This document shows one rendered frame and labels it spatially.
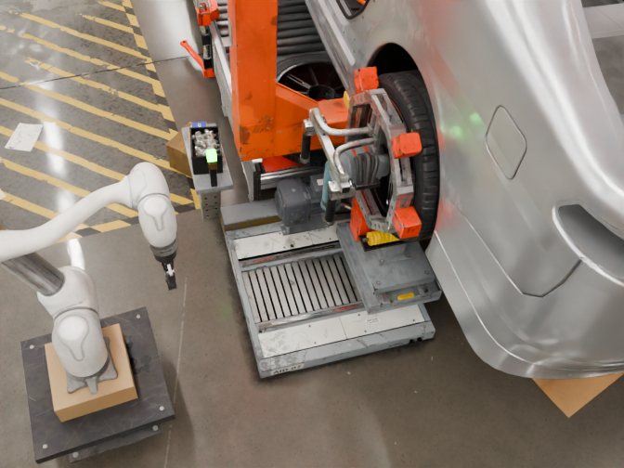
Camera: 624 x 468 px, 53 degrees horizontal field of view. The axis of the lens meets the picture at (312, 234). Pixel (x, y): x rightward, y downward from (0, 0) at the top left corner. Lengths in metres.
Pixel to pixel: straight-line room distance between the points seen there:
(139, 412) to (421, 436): 1.17
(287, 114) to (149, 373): 1.23
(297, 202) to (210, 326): 0.71
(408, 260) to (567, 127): 1.55
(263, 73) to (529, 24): 1.20
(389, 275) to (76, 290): 1.37
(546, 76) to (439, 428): 1.69
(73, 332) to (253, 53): 1.22
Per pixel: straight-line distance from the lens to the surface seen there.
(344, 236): 3.11
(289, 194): 2.91
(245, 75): 2.57
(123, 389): 2.44
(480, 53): 1.82
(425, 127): 2.21
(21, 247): 1.92
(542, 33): 1.71
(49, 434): 2.55
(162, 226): 1.89
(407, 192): 2.23
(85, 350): 2.29
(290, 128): 2.82
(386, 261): 2.93
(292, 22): 4.21
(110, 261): 3.25
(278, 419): 2.77
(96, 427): 2.52
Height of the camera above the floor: 2.58
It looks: 52 degrees down
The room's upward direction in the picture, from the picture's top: 6 degrees clockwise
